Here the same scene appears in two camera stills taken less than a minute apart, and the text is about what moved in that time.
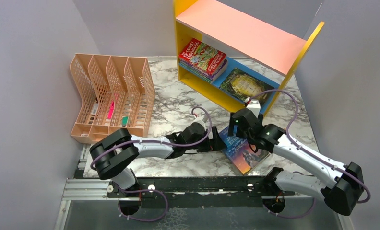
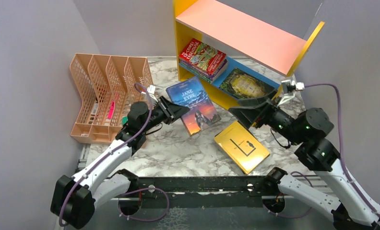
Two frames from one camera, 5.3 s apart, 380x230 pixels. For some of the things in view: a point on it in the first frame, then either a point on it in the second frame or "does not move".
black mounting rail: (201, 192) does not move
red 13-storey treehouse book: (202, 57) does not move
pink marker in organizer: (111, 110) does not move
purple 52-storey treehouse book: (202, 71) does not move
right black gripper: (231, 127) -> (259, 114)
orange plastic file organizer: (117, 92) does not move
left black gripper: (215, 144) -> (172, 111)
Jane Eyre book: (240, 151) -> (191, 94)
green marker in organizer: (124, 120) does not move
